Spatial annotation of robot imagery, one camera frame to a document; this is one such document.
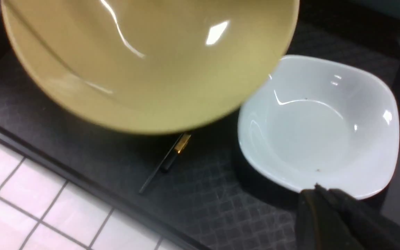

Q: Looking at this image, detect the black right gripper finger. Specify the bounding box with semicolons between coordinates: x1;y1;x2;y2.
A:
295;184;400;250

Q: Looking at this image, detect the white square side dish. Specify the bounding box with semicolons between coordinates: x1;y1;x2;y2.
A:
237;55;400;199

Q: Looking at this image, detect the yellow noodle bowl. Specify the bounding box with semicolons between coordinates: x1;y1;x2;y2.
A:
1;0;300;135

